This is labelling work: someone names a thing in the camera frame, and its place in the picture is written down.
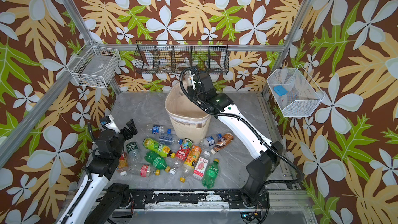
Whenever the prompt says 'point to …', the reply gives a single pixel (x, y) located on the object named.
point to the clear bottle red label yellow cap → (142, 170)
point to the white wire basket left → (94, 66)
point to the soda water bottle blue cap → (168, 139)
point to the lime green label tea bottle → (161, 149)
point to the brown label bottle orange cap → (222, 142)
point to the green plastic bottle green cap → (212, 171)
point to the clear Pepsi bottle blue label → (158, 129)
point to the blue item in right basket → (280, 90)
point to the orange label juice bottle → (192, 159)
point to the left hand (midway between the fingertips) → (122, 121)
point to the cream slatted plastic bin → (188, 120)
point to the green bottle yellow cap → (157, 160)
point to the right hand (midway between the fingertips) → (192, 85)
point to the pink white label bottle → (201, 165)
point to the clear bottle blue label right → (209, 141)
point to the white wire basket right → (296, 93)
